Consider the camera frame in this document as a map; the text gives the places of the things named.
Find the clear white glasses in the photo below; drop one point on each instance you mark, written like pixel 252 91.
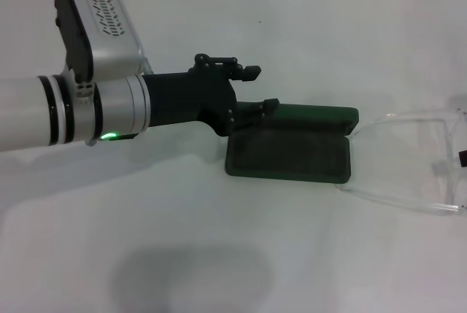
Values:
pixel 450 152

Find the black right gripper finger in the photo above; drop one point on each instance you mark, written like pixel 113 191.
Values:
pixel 463 158

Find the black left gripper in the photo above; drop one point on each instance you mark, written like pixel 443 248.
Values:
pixel 182 97

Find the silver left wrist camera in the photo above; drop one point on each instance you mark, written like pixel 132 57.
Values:
pixel 109 39

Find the green glasses case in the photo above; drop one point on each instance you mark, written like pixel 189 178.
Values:
pixel 292 152

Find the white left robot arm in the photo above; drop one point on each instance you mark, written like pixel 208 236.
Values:
pixel 22 112

